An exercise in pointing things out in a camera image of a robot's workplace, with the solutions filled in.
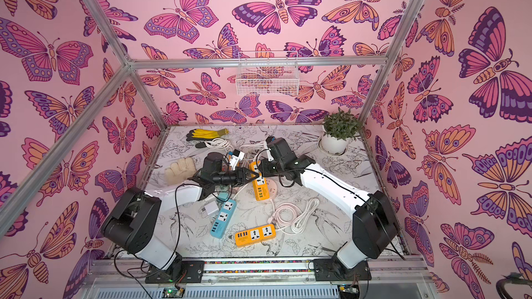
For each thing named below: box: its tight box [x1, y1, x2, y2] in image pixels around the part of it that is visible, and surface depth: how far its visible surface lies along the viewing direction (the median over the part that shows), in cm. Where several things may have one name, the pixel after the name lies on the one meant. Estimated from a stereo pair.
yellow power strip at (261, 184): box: [248, 160, 271, 202], surface depth 83 cm
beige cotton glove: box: [164, 157, 197, 185], surface depth 102 cm
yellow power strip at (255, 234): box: [234, 224, 277, 248], surface depth 81 cm
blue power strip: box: [209, 198, 238, 239], surface depth 86 cm
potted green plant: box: [321, 106, 363, 155], surface depth 96 cm
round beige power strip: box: [267, 178, 278, 199], surface depth 94 cm
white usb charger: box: [203, 200, 219, 216], surface depth 89 cm
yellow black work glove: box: [186, 128, 229, 142], surface depth 115 cm
